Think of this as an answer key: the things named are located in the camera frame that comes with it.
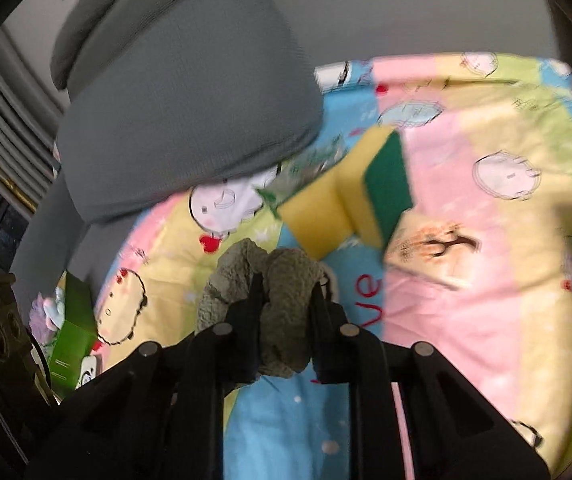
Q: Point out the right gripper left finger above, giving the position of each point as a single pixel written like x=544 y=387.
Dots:
x=159 y=413

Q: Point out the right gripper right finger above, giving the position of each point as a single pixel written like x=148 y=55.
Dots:
x=411 y=410

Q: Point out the tissue pack with tree print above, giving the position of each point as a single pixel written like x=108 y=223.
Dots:
x=443 y=252

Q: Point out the grey-green cloth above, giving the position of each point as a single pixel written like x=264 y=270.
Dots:
x=289 y=276

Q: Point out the bagged steel wool small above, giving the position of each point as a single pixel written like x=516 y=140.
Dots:
x=297 y=173

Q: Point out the yellow green scouring sponge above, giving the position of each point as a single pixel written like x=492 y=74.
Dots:
x=373 y=185

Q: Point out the green box lid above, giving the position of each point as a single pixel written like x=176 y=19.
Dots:
x=75 y=338

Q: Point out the colourful cartoon bedsheet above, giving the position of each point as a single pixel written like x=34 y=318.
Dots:
x=448 y=220

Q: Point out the grey ribbed pillow left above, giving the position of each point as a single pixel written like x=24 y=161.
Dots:
x=210 y=90

